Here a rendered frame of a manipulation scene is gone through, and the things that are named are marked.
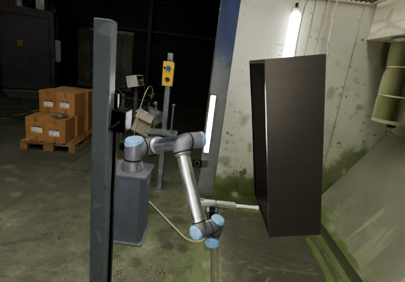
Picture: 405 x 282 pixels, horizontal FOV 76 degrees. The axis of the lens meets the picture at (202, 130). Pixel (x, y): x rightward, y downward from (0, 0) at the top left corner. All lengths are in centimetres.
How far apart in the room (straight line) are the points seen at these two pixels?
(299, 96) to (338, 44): 136
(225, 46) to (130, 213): 177
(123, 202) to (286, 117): 144
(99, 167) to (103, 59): 32
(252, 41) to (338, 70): 91
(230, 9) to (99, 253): 231
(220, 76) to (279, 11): 81
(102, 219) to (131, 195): 129
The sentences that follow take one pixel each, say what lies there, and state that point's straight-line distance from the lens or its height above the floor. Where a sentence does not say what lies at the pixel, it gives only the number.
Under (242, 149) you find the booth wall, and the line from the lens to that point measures 282.
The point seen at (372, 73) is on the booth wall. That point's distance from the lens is 311.
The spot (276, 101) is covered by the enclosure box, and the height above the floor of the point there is 140.
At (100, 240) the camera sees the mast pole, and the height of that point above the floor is 95.
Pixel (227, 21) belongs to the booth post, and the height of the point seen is 199.
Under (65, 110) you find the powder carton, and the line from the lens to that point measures 475.
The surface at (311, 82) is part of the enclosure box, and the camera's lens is 167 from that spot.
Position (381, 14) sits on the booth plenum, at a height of 218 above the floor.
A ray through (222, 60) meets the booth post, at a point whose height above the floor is 163.
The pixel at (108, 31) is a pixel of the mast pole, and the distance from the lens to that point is 79.
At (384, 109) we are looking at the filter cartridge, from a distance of 275.
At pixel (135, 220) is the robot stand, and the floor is 25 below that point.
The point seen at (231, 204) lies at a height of 56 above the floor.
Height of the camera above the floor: 155
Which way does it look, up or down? 14 degrees down
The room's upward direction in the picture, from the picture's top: 7 degrees clockwise
